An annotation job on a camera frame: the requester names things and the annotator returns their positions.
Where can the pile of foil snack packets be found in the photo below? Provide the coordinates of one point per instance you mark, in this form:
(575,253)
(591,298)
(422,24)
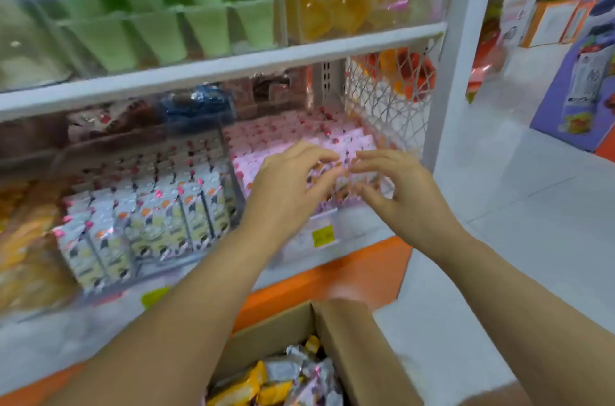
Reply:
(283,374)

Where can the white mesh side panel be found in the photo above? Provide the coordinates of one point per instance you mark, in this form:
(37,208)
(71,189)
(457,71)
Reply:
(384,108)

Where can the person's right thumb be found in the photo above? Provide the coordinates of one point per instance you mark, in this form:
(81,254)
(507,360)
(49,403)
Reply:
(377,201)

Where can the person's left fingers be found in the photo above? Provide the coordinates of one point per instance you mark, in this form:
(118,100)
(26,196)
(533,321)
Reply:
(322,156)

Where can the brown cardboard box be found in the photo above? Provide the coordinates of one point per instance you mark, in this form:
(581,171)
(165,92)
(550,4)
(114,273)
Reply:
(358,353)

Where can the rows of green packets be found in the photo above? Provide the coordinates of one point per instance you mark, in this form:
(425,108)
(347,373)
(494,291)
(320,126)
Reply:
(158,36)

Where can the person's left hand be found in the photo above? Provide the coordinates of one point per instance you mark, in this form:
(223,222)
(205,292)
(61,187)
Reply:
(278,199)

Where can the purple display stand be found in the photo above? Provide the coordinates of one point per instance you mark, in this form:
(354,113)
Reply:
(552,98)

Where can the white metal shelf unit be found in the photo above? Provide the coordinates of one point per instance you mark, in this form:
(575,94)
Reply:
(240,67)

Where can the small yellow price tag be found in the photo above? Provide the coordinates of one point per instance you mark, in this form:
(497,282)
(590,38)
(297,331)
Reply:
(323,236)

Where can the red and orange candy bags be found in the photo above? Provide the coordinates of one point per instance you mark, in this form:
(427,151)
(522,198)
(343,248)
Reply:
(418,76)

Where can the pile of orange snack bags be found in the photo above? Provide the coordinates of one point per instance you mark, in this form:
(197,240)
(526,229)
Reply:
(29,252)

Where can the person's right hand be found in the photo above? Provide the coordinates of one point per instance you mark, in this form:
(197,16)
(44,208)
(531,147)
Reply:
(413,199)

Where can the person's left forearm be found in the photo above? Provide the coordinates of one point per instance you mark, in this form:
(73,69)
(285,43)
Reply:
(177,324)

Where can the person's right forearm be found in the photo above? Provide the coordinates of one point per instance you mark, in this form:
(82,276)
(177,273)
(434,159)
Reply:
(523,309)

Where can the orange and white display box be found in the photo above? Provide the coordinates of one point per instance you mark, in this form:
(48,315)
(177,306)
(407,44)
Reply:
(547,24)

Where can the rows of silver snack packets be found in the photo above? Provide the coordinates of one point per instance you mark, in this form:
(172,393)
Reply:
(158,213)

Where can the hanging red snack bags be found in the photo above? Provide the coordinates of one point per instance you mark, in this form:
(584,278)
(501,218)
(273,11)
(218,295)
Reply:
(485,50)

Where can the pile of brown snack packets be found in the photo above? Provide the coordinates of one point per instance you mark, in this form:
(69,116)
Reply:
(120,115)

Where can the blue foil packets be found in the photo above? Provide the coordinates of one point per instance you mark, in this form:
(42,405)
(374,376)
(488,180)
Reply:
(197,100)

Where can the rows of pink snack packets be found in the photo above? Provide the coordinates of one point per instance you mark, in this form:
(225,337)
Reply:
(288,132)

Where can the person's leg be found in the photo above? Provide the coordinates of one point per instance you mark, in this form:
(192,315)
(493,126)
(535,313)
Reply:
(495,396)

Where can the small green price tag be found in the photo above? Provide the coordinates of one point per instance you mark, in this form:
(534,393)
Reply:
(154,297)

